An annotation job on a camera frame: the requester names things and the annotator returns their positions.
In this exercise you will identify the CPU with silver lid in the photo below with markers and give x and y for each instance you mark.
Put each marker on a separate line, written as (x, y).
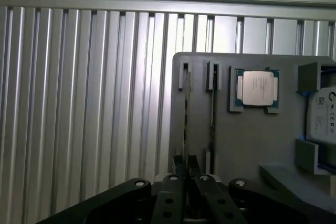
(257, 87)

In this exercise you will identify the hard disk with white label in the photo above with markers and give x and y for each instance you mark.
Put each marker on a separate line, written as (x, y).
(324, 115)

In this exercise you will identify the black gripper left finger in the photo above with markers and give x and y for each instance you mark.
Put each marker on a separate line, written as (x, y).
(168, 195)

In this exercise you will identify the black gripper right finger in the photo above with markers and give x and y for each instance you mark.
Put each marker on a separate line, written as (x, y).
(210, 195)

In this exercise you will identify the grey parts rack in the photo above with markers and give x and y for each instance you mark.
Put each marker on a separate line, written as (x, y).
(246, 134)

